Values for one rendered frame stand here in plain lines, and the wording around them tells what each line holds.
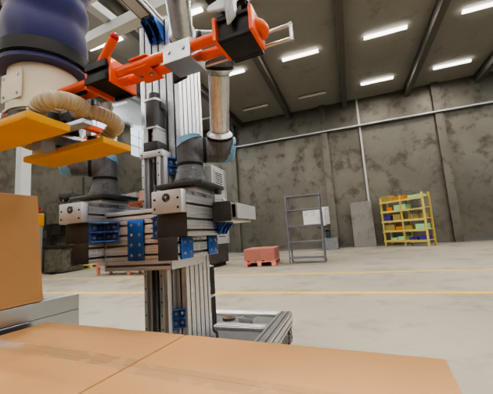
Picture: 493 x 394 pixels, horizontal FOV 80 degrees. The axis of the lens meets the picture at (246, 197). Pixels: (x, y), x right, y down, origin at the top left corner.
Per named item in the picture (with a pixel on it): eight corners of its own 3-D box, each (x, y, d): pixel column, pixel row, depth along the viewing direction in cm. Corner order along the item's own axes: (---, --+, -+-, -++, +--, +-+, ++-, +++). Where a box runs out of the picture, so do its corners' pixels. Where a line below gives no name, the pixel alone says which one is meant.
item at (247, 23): (212, 41, 56) (210, 18, 57) (228, 61, 63) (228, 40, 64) (252, 27, 53) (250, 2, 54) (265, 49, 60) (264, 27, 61)
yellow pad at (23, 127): (-61, 147, 73) (-60, 127, 74) (-13, 155, 82) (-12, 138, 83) (26, 118, 60) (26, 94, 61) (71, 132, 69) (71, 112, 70)
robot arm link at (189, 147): (178, 167, 138) (177, 140, 139) (206, 166, 139) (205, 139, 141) (175, 161, 126) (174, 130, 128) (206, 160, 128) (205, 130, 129)
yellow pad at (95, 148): (22, 162, 91) (23, 147, 91) (54, 168, 100) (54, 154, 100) (102, 142, 78) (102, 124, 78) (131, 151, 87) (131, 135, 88)
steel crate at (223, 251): (199, 265, 902) (198, 242, 911) (230, 263, 870) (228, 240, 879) (185, 268, 824) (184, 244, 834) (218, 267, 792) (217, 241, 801)
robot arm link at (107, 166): (118, 176, 146) (117, 149, 148) (88, 175, 140) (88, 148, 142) (117, 180, 157) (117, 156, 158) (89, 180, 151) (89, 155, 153)
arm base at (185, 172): (185, 189, 141) (185, 170, 142) (214, 185, 136) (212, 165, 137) (167, 185, 127) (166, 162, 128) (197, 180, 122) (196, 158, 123)
